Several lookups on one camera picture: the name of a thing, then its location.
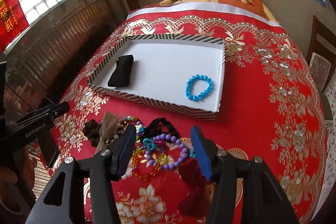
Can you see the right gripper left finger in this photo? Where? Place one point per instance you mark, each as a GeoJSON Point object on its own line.
{"type": "Point", "coordinates": [62, 200]}

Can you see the red hanging banner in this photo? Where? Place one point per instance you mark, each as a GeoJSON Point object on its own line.
{"type": "Point", "coordinates": [12, 22]}

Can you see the teal ring charm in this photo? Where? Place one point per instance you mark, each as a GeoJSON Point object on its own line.
{"type": "Point", "coordinates": [149, 144]}

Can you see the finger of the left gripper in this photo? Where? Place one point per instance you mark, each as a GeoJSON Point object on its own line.
{"type": "Point", "coordinates": [46, 142]}

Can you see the brown wooden chair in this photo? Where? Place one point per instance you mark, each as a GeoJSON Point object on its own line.
{"type": "Point", "coordinates": [321, 61]}

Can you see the black velvet pouch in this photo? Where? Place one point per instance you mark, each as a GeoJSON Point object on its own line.
{"type": "Point", "coordinates": [121, 76]}

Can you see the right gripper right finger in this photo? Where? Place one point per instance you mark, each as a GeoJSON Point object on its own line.
{"type": "Point", "coordinates": [264, 200]}

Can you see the striped white tray box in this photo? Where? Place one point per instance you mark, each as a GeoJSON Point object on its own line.
{"type": "Point", "coordinates": [162, 66]}

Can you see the red floral tablecloth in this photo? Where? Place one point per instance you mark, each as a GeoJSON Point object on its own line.
{"type": "Point", "coordinates": [270, 105]}

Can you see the red satin bow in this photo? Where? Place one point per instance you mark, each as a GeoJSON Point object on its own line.
{"type": "Point", "coordinates": [197, 202]}

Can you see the brown scrunchie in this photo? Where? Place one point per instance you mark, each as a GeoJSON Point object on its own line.
{"type": "Point", "coordinates": [91, 130]}

